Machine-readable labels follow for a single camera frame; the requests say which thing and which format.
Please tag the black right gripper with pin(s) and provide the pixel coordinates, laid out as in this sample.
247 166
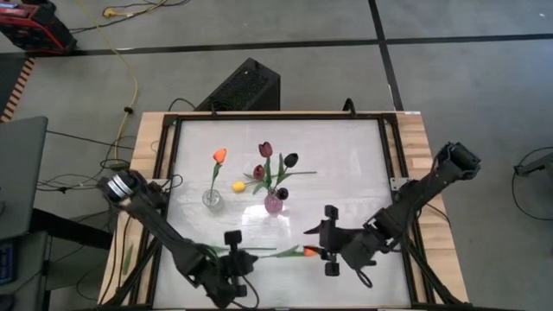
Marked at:
339 244

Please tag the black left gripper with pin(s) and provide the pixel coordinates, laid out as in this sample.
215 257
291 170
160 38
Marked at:
231 264

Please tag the orange artificial tulip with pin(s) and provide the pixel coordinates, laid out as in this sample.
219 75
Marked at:
309 251
220 155

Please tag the black artificial tulip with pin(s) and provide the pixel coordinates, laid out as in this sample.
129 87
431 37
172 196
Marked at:
282 193
290 160

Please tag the yellow artificial tulip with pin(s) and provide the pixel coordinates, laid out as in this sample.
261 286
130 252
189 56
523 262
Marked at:
238 186

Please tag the dark red artificial tulip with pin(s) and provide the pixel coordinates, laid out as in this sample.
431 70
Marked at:
265 149
258 172

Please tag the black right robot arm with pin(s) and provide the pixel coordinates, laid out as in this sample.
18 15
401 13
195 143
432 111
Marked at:
415 194

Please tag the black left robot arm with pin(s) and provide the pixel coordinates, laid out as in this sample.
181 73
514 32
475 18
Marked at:
160 224

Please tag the pink ribbed glass vase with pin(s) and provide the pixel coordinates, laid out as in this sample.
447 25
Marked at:
273 204

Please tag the clear cut-glass vase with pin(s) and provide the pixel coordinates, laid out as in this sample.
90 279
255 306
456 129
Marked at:
212 199

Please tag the green fallen leaf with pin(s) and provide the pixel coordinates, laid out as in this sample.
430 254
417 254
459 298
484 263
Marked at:
127 259

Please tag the black computer tower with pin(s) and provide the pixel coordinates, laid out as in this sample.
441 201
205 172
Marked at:
242 86

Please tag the grey stand leg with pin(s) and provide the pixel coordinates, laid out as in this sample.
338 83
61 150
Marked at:
535 166

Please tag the grey desk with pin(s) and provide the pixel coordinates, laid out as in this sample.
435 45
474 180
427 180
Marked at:
21 173

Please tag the orange black striped strip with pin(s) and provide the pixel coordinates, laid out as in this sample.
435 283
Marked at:
19 88

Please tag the red black equipment case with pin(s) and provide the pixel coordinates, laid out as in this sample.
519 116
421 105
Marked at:
30 28

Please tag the silver corner bracket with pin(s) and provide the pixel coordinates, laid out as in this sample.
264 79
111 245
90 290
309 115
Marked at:
398 183

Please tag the black aluminium table frame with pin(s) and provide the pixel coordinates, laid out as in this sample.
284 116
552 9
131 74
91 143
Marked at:
281 116

